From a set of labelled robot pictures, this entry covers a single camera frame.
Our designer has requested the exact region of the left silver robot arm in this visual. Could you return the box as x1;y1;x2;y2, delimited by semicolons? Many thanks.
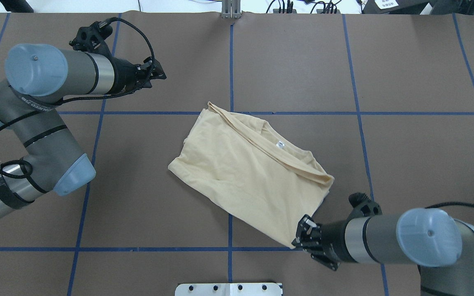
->
0;44;166;219

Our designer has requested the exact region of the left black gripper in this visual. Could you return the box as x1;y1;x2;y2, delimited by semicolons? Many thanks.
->
116;58;166;94

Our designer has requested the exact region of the beige printed t-shirt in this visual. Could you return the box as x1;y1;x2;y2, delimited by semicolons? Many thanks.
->
168;102;335;249

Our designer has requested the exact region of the aluminium frame post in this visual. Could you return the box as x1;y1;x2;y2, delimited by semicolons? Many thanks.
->
221;0;242;19

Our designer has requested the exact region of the black device with label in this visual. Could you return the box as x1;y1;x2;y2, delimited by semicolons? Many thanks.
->
362;0;409;14

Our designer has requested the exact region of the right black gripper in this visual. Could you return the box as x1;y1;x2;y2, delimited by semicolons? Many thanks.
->
291;214;346;271

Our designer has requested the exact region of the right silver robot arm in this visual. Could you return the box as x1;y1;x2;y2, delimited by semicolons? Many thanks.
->
292;208;474;296

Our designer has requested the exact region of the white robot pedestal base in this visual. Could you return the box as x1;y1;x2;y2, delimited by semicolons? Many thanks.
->
174;282;284;296

